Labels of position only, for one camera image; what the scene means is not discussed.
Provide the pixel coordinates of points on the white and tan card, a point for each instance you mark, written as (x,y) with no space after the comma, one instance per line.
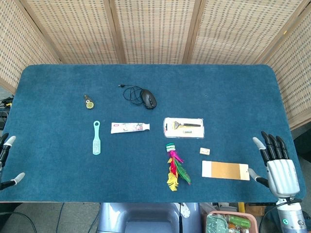
(226,170)

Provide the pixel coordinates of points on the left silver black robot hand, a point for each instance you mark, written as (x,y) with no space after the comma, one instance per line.
(5,148)

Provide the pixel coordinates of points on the colourful feather shuttlecock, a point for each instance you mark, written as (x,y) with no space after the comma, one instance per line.
(175,167)

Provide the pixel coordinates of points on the black computer mouse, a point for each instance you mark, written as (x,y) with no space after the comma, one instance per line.
(148,99)

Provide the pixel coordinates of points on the pink plastic basket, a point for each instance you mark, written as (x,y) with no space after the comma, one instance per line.
(253,222)

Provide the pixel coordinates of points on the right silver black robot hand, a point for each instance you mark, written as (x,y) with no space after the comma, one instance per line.
(283,174)

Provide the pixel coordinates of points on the woven bamboo folding screen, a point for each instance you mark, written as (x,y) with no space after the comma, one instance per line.
(155,29)

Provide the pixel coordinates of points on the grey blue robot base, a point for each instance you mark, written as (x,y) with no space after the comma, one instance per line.
(148,218)

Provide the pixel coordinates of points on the small cream eraser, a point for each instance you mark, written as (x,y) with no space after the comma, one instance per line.
(204,151)

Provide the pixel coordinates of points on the green bottle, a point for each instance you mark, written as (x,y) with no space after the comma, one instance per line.
(239,221)

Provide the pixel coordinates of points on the blue felt table mat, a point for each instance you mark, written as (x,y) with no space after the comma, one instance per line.
(60,170)

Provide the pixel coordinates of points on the razor in blister pack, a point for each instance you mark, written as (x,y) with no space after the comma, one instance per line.
(183,128)

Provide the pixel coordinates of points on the mint green plastic brush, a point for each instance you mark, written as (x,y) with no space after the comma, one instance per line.
(97,143)

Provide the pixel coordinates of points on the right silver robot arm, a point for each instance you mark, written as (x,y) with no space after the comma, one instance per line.
(291,216)

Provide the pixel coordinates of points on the white toothpaste tube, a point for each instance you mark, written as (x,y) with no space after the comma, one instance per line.
(128,127)

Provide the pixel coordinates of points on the green patterned packet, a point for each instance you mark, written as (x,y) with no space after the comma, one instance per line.
(216,224)

